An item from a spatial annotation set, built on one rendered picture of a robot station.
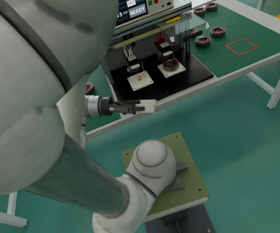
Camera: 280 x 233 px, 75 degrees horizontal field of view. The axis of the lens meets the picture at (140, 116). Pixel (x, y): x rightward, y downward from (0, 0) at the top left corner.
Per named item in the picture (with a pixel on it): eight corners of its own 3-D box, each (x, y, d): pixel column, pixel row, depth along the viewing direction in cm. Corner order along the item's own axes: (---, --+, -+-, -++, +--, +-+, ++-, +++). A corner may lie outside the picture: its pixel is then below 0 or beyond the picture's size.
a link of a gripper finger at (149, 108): (135, 104, 65) (135, 104, 65) (155, 103, 64) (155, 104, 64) (135, 112, 66) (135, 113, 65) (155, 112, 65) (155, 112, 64)
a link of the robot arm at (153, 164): (184, 165, 81) (183, 144, 63) (161, 202, 75) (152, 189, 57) (154, 147, 89) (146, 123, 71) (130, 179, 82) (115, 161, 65)
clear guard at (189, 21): (212, 36, 105) (213, 25, 101) (174, 51, 104) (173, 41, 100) (185, 16, 127) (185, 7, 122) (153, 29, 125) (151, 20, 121)
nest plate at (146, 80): (153, 82, 127) (153, 81, 126) (133, 91, 126) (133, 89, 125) (146, 71, 136) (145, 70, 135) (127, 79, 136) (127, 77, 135)
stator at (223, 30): (216, 39, 145) (217, 35, 142) (207, 34, 152) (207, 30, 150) (228, 33, 147) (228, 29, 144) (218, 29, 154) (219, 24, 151)
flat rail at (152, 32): (188, 20, 121) (188, 15, 119) (100, 55, 118) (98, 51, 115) (187, 20, 122) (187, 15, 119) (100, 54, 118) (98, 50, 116)
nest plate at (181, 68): (185, 70, 128) (185, 68, 127) (166, 78, 127) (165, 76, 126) (175, 59, 138) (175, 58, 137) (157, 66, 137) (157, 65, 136)
